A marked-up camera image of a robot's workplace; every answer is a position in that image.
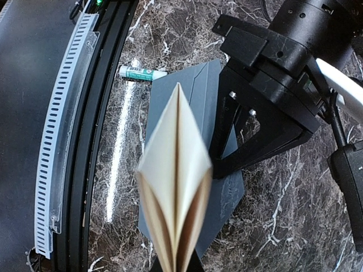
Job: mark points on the white slotted cable duct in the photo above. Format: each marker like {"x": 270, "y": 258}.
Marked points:
{"x": 42, "y": 234}

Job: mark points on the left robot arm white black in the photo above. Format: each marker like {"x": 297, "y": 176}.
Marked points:
{"x": 326, "y": 29}

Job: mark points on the white green glue stick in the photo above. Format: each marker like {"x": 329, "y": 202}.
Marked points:
{"x": 140, "y": 73}

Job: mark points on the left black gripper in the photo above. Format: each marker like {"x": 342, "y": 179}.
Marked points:
{"x": 278, "y": 78}

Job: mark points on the black curved front rail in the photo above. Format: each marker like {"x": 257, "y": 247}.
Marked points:
{"x": 71, "y": 247}

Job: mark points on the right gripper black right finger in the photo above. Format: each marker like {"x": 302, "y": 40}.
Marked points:
{"x": 195, "y": 264}

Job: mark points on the clear acrylic front plate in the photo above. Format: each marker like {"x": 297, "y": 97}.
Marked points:
{"x": 76, "y": 127}

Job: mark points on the beige lined letter paper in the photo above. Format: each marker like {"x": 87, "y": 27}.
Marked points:
{"x": 174, "y": 181}

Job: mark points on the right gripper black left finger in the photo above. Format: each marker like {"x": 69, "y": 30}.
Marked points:
{"x": 156, "y": 267}

